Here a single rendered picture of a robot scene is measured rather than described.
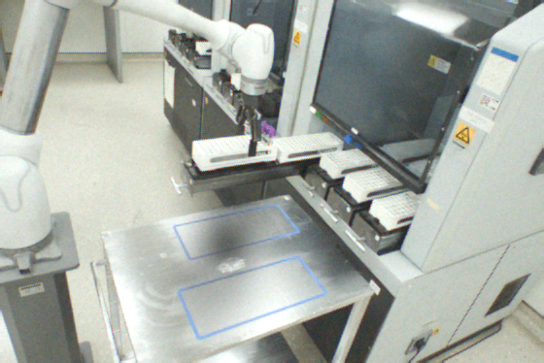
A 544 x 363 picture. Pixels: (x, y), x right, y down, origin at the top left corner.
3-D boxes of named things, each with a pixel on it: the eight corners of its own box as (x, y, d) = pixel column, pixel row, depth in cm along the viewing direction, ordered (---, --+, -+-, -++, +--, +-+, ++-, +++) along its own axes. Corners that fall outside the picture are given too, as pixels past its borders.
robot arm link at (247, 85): (248, 81, 129) (246, 98, 133) (273, 79, 134) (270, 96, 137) (236, 70, 136) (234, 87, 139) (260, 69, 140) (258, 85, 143)
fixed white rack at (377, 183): (399, 177, 162) (405, 164, 159) (418, 191, 155) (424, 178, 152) (340, 189, 148) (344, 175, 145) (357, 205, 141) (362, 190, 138)
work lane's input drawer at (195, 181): (328, 154, 184) (332, 137, 179) (347, 171, 174) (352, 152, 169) (168, 179, 150) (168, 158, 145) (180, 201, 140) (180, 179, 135)
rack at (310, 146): (327, 145, 177) (330, 132, 173) (341, 156, 170) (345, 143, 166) (267, 152, 163) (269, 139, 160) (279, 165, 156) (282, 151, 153)
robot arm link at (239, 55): (276, 79, 134) (255, 65, 143) (284, 30, 126) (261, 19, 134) (248, 82, 128) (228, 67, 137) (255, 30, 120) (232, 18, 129)
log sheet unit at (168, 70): (163, 97, 326) (163, 52, 307) (174, 112, 307) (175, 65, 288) (160, 98, 325) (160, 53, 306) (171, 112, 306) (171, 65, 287)
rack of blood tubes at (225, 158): (264, 147, 161) (266, 132, 157) (276, 159, 154) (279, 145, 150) (191, 156, 147) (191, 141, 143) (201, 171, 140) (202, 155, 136)
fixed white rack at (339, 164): (375, 158, 173) (379, 145, 169) (391, 170, 166) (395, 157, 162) (318, 167, 159) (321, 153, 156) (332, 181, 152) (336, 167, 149)
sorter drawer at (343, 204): (449, 176, 184) (457, 158, 179) (474, 193, 174) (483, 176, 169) (316, 205, 150) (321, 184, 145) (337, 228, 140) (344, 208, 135)
